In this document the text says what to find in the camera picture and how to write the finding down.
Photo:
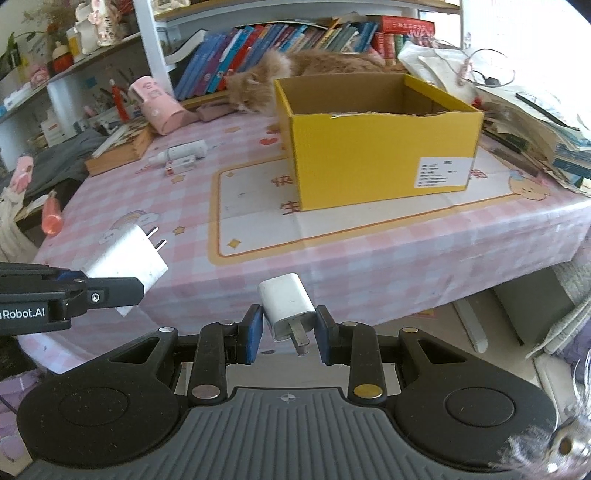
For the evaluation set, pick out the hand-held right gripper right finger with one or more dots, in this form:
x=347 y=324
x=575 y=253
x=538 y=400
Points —
x=326 y=337

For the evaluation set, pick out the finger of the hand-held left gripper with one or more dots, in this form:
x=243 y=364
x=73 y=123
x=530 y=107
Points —
x=111 y=295
x=69 y=275

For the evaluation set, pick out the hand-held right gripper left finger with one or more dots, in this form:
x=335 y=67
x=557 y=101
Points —
x=253 y=334

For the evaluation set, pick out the large white charger plug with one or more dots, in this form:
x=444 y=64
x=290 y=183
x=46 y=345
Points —
x=124 y=258

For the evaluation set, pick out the small white charger plug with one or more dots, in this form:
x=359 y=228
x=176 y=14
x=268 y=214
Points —
x=286 y=300

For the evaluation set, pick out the yellow cardboard box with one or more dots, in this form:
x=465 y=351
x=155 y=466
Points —
x=369 y=157

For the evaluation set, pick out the pink checked desktop cloth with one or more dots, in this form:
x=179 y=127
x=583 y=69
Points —
x=369 y=258

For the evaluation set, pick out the orange pink tube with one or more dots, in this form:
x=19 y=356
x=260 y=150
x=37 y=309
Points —
x=51 y=217

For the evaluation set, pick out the pink toy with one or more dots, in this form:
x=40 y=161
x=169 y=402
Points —
x=22 y=173

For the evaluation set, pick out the flat wooden box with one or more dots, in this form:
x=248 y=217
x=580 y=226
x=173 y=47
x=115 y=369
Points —
x=120 y=152

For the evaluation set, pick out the small white red-label box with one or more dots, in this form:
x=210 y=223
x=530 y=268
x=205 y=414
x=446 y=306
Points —
x=181 y=166

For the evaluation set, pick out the white spray bottle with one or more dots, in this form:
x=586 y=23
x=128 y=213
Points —
x=184 y=151

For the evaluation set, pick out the pink cylinder case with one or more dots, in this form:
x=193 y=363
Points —
x=159 y=108

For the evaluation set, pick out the pink wallet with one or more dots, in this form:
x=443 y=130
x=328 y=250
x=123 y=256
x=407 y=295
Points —
x=214 y=112

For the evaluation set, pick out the white bookshelf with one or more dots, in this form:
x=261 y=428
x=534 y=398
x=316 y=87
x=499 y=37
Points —
x=154 y=50

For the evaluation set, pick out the grey striped cloth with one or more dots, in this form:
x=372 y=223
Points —
x=568 y=314

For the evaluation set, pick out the orange fluffy cat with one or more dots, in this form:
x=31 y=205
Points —
x=258 y=83

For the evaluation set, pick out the floral plush bunny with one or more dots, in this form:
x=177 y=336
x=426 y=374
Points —
x=106 y=23

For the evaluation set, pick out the fluffy charm with bell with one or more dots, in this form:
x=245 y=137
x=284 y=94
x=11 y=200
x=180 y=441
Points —
x=568 y=443

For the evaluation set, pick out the row of books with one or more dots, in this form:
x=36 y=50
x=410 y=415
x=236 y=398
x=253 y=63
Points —
x=221 y=55

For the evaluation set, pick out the pile of papers and bags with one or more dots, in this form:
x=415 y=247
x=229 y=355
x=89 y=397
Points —
x=531 y=124

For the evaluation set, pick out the black power adapter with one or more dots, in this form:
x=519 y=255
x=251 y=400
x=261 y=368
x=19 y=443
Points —
x=491 y=81

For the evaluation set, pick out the thick red dictionary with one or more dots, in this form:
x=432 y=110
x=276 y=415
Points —
x=406 y=25

